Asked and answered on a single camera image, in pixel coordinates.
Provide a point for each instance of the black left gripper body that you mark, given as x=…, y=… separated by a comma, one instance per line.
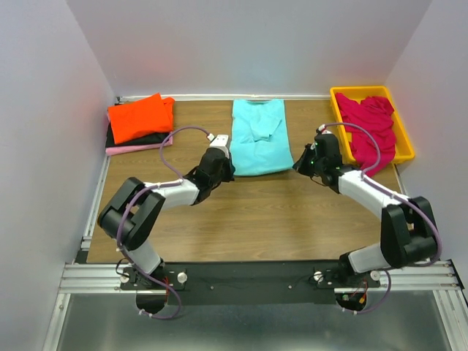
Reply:
x=226, y=172

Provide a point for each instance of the pink folded t shirt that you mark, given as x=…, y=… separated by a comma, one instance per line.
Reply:
x=129, y=149

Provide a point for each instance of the magenta crumpled t shirt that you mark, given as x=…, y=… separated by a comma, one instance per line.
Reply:
x=373, y=144

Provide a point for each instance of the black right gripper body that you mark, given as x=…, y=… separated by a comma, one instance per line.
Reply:
x=320, y=165

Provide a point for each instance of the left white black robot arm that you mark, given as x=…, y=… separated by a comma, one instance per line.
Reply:
x=130, y=215

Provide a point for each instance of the black folded t shirt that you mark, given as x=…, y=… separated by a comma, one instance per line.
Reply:
x=153, y=138

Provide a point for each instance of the yellow plastic bin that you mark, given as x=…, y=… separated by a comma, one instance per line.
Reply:
x=404, y=149

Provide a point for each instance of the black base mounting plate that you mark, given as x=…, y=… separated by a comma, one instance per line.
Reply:
x=249, y=283

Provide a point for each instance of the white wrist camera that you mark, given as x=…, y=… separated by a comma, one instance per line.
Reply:
x=322, y=130
x=218, y=141

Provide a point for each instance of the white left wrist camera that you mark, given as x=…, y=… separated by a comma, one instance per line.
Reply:
x=218, y=141

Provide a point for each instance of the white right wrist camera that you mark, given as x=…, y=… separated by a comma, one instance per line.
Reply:
x=322, y=130

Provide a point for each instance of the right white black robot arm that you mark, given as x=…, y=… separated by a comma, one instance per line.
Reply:
x=407, y=228

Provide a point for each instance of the teal t shirt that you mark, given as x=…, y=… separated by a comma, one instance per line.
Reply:
x=260, y=143

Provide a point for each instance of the orange folded t shirt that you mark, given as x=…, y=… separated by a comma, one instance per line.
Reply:
x=153, y=114

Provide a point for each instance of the aluminium frame rail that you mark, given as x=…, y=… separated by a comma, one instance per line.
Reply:
x=102, y=279

